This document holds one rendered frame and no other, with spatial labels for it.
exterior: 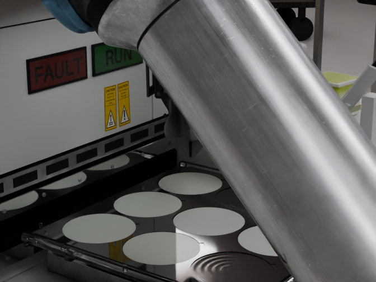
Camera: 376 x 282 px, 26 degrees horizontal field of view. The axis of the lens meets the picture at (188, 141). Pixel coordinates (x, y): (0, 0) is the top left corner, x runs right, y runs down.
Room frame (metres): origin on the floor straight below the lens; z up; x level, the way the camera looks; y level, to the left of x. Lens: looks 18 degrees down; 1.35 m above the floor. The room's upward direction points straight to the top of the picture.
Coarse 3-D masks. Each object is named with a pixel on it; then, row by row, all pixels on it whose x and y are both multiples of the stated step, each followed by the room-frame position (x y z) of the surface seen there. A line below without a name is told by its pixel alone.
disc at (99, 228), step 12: (84, 216) 1.07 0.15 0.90; (96, 216) 1.07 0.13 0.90; (108, 216) 1.07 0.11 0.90; (120, 216) 1.07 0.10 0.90; (72, 228) 1.03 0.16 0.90; (84, 228) 1.03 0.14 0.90; (96, 228) 1.03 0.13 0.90; (108, 228) 1.03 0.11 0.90; (120, 228) 1.03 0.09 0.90; (132, 228) 1.03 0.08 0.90; (84, 240) 0.99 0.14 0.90; (96, 240) 0.99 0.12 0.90; (108, 240) 0.99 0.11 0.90
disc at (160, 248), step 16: (128, 240) 0.99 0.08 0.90; (144, 240) 0.99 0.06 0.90; (160, 240) 0.99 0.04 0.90; (176, 240) 0.99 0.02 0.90; (192, 240) 0.99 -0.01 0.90; (128, 256) 0.94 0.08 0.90; (144, 256) 0.94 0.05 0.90; (160, 256) 0.94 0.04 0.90; (176, 256) 0.94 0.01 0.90; (192, 256) 0.94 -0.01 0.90
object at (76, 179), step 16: (144, 144) 1.27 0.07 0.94; (160, 144) 1.30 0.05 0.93; (176, 144) 1.33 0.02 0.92; (112, 160) 1.20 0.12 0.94; (128, 160) 1.23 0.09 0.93; (144, 160) 1.26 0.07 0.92; (176, 160) 1.33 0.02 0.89; (64, 176) 1.12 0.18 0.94; (80, 176) 1.14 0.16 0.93; (96, 176) 1.17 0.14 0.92; (16, 192) 1.05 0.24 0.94; (32, 192) 1.06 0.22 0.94; (48, 192) 1.08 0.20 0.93; (64, 192) 1.11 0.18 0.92; (0, 208) 1.01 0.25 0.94; (16, 208) 1.03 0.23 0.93; (16, 240) 1.05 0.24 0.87; (0, 256) 1.01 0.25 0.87; (16, 256) 1.03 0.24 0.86
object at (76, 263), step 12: (48, 252) 1.06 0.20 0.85; (48, 264) 1.06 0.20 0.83; (60, 264) 1.04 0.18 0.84; (72, 264) 1.03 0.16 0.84; (84, 264) 1.02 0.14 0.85; (72, 276) 1.03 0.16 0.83; (84, 276) 1.02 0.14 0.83; (96, 276) 1.00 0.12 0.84; (108, 276) 0.99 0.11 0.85; (120, 276) 0.98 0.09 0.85
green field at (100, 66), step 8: (96, 48) 1.19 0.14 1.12; (104, 48) 1.20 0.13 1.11; (112, 48) 1.22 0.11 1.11; (120, 48) 1.23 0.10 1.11; (96, 56) 1.19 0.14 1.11; (104, 56) 1.20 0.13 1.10; (112, 56) 1.22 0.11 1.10; (120, 56) 1.23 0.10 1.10; (128, 56) 1.25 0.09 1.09; (136, 56) 1.26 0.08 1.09; (96, 64) 1.19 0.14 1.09; (104, 64) 1.20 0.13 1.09; (112, 64) 1.22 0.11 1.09; (120, 64) 1.23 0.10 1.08; (128, 64) 1.25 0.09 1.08; (96, 72) 1.19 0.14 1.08
